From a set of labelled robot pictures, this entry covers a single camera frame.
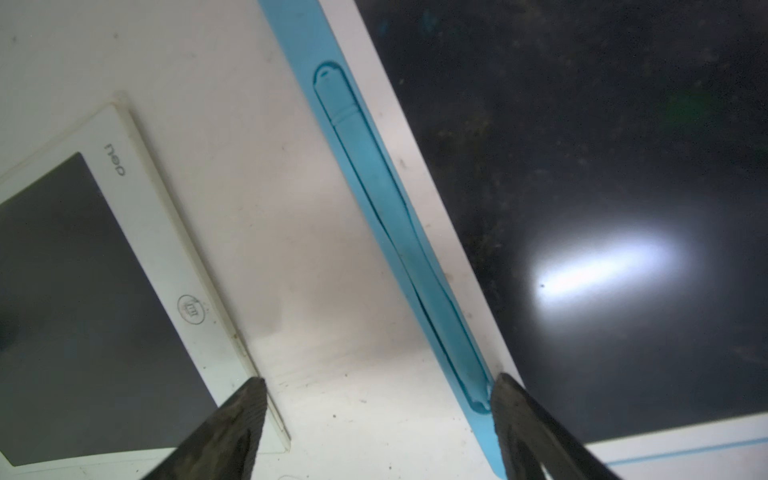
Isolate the white drawing tablet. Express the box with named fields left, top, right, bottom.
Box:
left=1, top=103, right=258, bottom=479

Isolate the blue framed drawing tablet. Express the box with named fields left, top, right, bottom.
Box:
left=262, top=1, right=767, bottom=479

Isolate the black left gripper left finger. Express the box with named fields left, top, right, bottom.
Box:
left=146, top=377, right=268, bottom=480

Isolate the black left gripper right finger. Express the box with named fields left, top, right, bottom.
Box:
left=490, top=373, right=619, bottom=480

